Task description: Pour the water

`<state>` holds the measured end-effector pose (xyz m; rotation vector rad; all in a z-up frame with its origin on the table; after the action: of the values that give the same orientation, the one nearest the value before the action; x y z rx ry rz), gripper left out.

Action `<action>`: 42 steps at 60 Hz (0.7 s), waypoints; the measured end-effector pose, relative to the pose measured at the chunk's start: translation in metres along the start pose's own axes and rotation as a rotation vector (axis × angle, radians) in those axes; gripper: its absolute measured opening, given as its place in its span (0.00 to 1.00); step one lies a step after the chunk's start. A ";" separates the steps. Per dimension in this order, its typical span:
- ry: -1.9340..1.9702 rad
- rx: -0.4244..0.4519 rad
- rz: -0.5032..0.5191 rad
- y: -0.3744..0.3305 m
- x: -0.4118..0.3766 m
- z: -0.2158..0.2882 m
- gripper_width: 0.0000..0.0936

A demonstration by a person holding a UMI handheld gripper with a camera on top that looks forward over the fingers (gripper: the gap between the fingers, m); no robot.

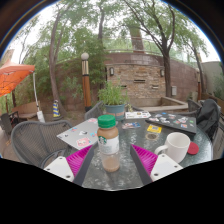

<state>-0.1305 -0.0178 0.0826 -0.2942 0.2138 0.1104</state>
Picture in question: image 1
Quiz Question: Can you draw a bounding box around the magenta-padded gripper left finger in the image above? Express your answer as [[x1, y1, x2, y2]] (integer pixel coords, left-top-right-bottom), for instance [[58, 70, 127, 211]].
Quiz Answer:
[[43, 143, 98, 187]]

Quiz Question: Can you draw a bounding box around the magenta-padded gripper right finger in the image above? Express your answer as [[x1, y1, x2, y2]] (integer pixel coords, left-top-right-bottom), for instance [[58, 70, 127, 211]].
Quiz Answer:
[[129, 143, 184, 186]]

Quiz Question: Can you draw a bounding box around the green-capped coffee drink bottle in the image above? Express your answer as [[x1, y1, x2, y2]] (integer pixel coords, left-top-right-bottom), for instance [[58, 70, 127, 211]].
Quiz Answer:
[[96, 114, 121, 173]]

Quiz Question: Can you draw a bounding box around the white ceramic mug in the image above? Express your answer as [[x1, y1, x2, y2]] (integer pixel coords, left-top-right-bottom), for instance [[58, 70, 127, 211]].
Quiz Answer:
[[154, 131, 191, 164]]

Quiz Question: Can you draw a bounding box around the dark round coaster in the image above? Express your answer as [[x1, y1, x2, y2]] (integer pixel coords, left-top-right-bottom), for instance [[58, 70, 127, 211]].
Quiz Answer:
[[145, 132, 160, 141]]

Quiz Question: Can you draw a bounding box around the flat round red coaster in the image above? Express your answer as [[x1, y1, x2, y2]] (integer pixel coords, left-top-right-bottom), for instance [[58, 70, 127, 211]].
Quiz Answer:
[[187, 141, 200, 156]]

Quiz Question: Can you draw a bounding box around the yellow card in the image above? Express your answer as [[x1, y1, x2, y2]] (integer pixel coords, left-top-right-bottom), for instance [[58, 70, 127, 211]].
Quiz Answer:
[[146, 124, 163, 134]]

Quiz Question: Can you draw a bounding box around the black laptop with stickers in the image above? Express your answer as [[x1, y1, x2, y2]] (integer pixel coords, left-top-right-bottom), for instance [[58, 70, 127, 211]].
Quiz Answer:
[[145, 112, 198, 136]]

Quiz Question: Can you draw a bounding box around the blue sticker card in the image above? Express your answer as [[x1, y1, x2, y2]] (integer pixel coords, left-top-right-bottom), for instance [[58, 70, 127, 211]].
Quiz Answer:
[[121, 121, 142, 130]]

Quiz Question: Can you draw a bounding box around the white umbrella pole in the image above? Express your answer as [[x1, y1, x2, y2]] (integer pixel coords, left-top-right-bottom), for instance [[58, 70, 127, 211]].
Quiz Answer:
[[32, 72, 46, 124]]

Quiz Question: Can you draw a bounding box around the blue and yellow striped cone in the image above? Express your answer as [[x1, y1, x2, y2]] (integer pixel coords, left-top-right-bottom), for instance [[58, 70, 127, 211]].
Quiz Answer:
[[52, 99, 62, 119]]

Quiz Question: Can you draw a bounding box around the white sticker sheet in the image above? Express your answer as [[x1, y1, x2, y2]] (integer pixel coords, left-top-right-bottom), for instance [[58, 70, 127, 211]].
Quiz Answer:
[[124, 110, 152, 120]]

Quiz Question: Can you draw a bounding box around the wooden bench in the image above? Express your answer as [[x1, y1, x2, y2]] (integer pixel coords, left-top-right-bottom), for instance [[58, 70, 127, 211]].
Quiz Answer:
[[12, 100, 41, 121]]

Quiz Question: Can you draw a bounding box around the black jacket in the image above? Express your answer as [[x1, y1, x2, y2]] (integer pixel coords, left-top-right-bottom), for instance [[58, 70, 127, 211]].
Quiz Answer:
[[195, 98, 221, 139]]

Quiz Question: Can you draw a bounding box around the dark patio chair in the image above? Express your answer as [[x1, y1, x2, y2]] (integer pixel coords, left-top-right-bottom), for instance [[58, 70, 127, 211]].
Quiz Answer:
[[0, 111, 20, 136]]

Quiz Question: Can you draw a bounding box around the green plant in blue pot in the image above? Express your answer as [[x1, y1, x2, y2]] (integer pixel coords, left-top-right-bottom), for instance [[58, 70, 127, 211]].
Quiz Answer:
[[97, 81, 129, 122]]

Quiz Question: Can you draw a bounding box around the slender leaning tree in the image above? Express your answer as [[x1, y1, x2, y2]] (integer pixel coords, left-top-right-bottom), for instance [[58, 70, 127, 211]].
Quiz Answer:
[[23, 6, 78, 116]]

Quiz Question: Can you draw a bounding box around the large forked-trunk tree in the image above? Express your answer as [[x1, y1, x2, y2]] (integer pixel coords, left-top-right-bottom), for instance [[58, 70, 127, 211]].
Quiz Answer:
[[123, 0, 201, 98]]

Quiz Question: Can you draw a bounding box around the orange patio umbrella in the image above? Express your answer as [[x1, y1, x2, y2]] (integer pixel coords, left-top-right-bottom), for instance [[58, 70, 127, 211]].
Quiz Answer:
[[0, 59, 36, 98]]

